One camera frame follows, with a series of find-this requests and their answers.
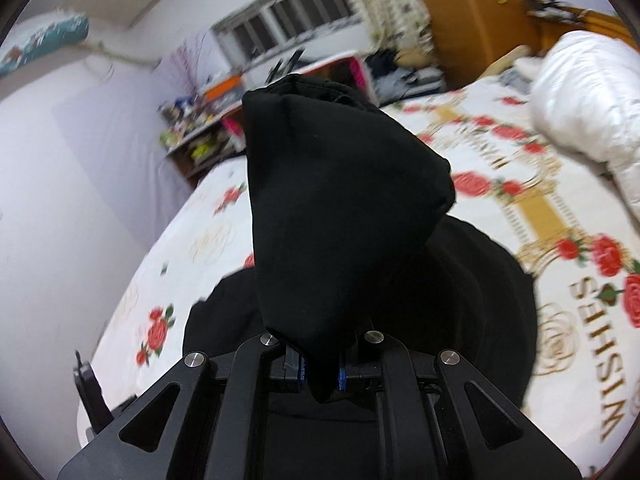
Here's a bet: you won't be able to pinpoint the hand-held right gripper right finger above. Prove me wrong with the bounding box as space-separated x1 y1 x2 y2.
337 330 583 480

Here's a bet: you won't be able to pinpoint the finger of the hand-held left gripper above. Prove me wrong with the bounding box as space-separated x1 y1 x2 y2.
72 350 115 433

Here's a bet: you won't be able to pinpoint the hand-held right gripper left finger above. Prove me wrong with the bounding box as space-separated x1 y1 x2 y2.
57 332 307 480

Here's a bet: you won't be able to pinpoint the black garment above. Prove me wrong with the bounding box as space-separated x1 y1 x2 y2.
182 74 538 480

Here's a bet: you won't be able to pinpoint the pile of clothes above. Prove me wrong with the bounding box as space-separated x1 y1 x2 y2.
367 50 447 102

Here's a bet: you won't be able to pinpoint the cluttered wooden shelf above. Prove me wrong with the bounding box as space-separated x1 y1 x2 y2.
160 75 248 181

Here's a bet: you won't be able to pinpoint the white rose print blanket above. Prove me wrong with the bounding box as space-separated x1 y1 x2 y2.
75 77 640 480

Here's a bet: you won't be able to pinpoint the orange storage box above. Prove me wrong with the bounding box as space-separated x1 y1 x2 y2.
200 74 246 102

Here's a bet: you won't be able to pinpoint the white and pink desk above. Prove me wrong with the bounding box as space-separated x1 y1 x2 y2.
245 52 381 107

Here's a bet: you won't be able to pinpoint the purple flower branches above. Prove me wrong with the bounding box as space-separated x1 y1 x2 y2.
167 30 212 106

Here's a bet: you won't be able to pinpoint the barred window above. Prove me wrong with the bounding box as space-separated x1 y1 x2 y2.
212 0 363 68

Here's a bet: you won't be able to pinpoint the white puffy duvet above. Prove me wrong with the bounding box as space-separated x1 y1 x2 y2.
515 30 640 206

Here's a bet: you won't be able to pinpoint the heart patterned curtain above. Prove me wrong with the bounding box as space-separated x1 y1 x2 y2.
327 0 433 56

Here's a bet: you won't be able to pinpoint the wooden wardrobe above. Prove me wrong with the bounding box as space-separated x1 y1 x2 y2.
400 0 543 93

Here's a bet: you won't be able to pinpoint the wooden headboard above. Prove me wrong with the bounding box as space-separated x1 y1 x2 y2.
525 0 626 56

